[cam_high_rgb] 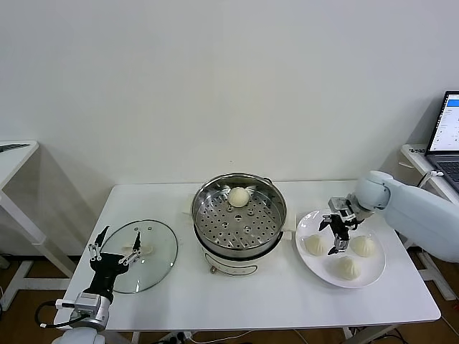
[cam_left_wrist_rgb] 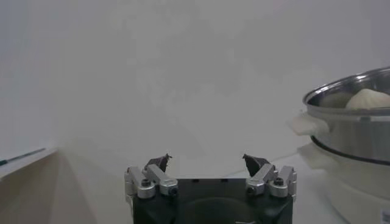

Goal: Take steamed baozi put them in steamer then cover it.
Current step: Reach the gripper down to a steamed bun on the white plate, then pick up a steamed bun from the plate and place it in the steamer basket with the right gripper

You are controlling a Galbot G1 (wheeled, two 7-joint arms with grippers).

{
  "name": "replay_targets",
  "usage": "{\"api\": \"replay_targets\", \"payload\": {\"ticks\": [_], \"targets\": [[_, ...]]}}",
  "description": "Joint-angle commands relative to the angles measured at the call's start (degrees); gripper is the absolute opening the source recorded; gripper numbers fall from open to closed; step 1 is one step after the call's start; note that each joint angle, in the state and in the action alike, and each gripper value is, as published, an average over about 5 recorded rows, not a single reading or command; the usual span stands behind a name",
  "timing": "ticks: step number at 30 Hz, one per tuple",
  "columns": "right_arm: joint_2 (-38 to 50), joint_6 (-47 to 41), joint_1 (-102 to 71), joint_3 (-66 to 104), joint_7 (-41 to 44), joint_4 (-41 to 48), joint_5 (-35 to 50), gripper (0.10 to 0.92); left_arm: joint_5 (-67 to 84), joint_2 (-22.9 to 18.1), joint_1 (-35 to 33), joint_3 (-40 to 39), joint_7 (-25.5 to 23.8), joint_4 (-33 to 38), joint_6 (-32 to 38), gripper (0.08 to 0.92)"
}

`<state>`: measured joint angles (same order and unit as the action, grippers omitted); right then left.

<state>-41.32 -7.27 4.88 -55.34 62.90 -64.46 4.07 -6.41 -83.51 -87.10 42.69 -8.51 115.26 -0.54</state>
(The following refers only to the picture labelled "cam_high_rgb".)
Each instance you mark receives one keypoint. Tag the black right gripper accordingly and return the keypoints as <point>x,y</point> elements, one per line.
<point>342,225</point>

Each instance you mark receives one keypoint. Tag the dark grey flat device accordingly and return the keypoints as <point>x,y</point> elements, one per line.
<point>12,147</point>

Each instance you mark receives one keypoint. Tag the white table leg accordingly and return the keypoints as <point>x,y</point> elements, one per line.
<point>135,337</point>
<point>348,332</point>

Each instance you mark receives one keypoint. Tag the round glass pot lid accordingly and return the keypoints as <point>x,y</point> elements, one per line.
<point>161,258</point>

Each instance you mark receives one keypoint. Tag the stainless steel steamer basket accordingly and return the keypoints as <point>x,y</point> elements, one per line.
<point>276,215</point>

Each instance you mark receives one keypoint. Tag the grey open laptop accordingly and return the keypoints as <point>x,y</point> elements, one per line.
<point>446,125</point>

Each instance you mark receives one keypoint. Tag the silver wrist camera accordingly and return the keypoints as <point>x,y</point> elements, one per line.
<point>87,304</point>
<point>339,206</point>

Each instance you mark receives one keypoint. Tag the white round plate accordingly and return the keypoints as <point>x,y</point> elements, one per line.
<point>322,267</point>

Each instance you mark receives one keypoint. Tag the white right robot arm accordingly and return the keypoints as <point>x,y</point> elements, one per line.
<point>412,208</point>

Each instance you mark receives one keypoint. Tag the white electric cooker pot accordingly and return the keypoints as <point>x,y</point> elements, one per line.
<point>233,267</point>

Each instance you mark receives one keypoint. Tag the white power strip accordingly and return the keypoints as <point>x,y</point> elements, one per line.
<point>178,337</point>

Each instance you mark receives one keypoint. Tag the white side table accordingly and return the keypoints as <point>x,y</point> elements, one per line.
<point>412,157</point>
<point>21,157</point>

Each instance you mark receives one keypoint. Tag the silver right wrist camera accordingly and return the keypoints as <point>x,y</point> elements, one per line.
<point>339,206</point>

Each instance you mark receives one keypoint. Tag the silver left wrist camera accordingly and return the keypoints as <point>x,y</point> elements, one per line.
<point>87,304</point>

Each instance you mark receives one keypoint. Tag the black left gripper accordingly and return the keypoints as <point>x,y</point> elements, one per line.
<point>105,267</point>

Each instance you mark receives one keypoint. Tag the white steamed baozi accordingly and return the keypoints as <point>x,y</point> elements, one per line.
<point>346,268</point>
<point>364,246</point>
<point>238,197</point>
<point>315,245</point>

